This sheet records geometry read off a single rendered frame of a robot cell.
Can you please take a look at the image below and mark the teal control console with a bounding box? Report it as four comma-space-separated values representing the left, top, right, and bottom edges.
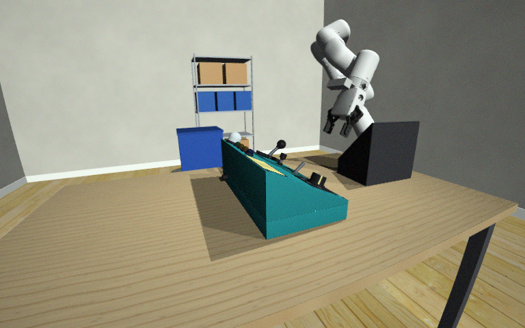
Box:
221, 132, 349, 239

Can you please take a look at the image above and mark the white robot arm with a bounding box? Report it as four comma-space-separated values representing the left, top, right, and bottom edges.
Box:
310, 19, 379, 137

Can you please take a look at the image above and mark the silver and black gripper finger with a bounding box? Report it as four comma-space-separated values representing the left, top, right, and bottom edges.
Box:
323, 109, 340, 134
340, 105, 364, 138

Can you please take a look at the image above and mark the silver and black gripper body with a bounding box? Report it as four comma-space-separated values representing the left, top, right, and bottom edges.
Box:
331, 85, 366, 120

